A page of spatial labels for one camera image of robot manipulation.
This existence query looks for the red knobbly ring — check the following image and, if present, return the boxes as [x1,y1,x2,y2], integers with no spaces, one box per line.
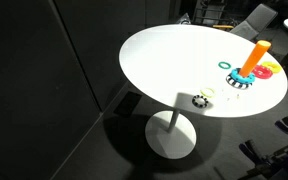
[252,64,274,80]

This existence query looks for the orange stand post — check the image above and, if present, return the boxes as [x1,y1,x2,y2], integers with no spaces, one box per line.
[239,40,272,78]

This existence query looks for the large black white striped ring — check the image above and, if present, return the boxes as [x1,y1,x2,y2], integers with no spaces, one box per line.
[225,73,254,90]

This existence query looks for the dark floor mat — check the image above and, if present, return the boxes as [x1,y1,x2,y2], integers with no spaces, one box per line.
[113,91,143,118]

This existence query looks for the yellow knobbly ring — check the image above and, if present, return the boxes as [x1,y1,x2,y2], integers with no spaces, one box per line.
[261,61,283,75]

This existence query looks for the lime green ring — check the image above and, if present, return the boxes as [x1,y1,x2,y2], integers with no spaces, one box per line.
[199,87,217,99]

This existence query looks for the thin dark green ring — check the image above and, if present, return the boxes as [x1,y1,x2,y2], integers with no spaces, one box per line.
[217,61,232,70]

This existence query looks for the black purple equipment stand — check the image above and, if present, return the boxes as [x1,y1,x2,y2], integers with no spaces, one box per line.
[238,115,288,180]

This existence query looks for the orange bar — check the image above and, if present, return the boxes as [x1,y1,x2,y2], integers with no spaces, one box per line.
[212,24,235,30]

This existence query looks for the clear ring with beads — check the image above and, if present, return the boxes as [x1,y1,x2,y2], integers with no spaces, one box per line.
[221,87,242,101]

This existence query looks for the grey chair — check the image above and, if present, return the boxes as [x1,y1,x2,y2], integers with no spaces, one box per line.
[229,3,279,41]

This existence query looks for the blue dotted ring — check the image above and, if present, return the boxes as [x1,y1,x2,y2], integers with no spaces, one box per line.
[230,67,257,85]

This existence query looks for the white table pedestal base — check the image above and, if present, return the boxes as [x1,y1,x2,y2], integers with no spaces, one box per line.
[144,108,197,160]

